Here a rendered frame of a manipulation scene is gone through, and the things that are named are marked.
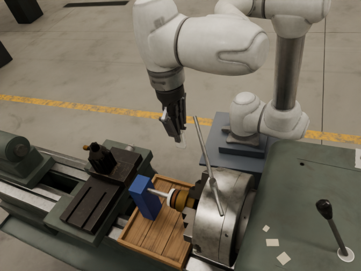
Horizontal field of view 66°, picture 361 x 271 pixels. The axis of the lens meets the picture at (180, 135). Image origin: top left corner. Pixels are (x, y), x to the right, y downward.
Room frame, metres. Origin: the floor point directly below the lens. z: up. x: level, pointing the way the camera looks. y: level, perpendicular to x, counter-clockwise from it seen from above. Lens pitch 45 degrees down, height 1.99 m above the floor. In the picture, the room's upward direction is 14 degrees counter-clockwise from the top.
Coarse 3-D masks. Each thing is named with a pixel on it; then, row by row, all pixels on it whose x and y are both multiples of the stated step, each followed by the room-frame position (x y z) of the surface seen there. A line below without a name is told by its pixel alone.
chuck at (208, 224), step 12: (216, 180) 0.51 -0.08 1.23; (228, 180) 0.50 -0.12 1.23; (204, 192) 0.48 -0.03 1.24; (228, 192) 0.46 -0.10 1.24; (204, 204) 0.44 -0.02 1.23; (216, 204) 0.43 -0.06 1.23; (204, 216) 0.41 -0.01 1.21; (216, 216) 0.40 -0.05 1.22; (204, 228) 0.39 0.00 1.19; (216, 228) 0.37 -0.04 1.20; (192, 240) 0.38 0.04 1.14; (204, 240) 0.36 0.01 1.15; (216, 240) 0.35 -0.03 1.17; (204, 252) 0.35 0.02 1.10; (216, 252) 0.33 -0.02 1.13
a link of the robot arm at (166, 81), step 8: (152, 72) 0.57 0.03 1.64; (168, 72) 0.56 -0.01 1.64; (176, 72) 0.56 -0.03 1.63; (152, 80) 0.58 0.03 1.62; (160, 80) 0.56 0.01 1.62; (168, 80) 0.56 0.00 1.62; (176, 80) 0.56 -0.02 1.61; (184, 80) 0.58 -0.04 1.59; (160, 88) 0.56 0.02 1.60; (168, 88) 0.55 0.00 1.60
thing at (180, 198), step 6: (174, 192) 0.58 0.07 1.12; (180, 192) 0.57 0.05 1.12; (186, 192) 0.57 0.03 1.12; (174, 198) 0.56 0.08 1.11; (180, 198) 0.55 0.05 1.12; (186, 198) 0.54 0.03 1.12; (192, 198) 0.54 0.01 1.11; (174, 204) 0.55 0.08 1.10; (180, 204) 0.53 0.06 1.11; (186, 204) 0.53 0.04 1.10; (192, 204) 0.52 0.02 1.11; (180, 210) 0.52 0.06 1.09
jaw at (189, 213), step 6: (186, 210) 0.51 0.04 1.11; (192, 210) 0.50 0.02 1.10; (186, 216) 0.48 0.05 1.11; (192, 216) 0.48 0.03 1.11; (186, 222) 0.46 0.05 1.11; (192, 222) 0.45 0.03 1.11; (186, 228) 0.44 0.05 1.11; (192, 228) 0.43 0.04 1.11; (186, 234) 0.41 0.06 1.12; (186, 240) 0.41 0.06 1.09; (198, 246) 0.37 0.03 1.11
